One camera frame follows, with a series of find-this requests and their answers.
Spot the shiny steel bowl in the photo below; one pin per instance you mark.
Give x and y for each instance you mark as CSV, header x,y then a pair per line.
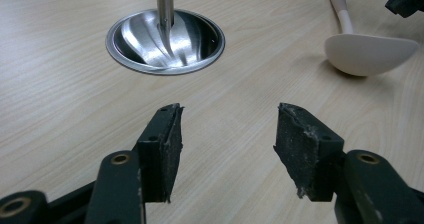
x,y
165,42

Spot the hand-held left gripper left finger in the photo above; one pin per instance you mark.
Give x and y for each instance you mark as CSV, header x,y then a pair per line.
x,y
156,157

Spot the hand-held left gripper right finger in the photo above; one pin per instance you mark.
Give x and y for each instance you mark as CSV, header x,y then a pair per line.
x,y
313,150

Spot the metal stand pole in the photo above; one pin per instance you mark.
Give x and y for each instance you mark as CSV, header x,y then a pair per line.
x,y
165,4

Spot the cream ladle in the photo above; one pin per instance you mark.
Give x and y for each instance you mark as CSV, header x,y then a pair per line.
x,y
365,52

